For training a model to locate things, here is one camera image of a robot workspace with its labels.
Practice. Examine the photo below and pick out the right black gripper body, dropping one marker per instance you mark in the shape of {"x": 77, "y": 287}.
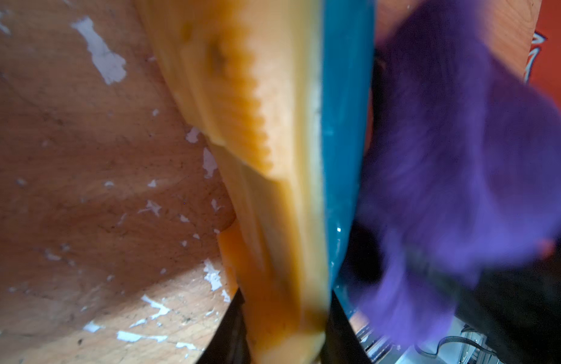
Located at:
{"x": 521, "y": 305}

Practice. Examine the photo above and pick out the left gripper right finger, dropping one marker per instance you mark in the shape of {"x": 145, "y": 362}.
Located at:
{"x": 341, "y": 344}

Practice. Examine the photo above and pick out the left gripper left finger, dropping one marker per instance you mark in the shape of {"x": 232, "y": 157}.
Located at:
{"x": 229, "y": 344}

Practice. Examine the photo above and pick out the purple cloth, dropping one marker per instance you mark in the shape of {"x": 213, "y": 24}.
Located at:
{"x": 463, "y": 171}

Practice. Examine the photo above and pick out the teal boot with yellow sole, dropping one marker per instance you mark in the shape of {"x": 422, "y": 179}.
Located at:
{"x": 280, "y": 91}

